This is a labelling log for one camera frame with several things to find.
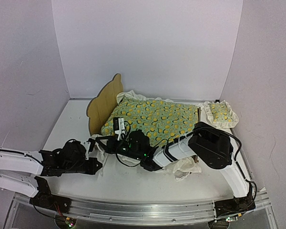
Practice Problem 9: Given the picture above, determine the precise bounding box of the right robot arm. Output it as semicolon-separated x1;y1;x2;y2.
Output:
95;122;256;198

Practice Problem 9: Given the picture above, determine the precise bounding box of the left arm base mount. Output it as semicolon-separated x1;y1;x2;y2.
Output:
30;177;72;213

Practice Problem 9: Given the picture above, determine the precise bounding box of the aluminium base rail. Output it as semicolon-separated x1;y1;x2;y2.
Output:
3;189;278;229

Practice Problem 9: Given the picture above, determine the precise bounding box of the wooden pet bed frame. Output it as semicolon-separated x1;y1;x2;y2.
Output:
86;73;202;164

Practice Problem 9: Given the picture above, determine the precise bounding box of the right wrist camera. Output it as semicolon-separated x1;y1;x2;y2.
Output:
113;117;127;141

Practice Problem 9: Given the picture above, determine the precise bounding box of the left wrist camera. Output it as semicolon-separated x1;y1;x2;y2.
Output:
83;138;95;160

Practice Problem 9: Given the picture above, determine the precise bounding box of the small lemon print pillow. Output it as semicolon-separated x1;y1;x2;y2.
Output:
203;100;239;129

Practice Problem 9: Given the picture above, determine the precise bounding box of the lemon print ruffled mattress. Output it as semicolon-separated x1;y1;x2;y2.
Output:
92;91;201;177

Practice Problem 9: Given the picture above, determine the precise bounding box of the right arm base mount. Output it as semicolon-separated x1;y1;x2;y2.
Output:
214;197;255;219

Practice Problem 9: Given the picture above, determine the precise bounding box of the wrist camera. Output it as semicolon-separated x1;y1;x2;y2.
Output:
83;138;95;160
113;117;127;141

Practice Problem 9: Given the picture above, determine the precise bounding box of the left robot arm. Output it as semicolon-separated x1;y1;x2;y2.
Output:
0;139;102;198

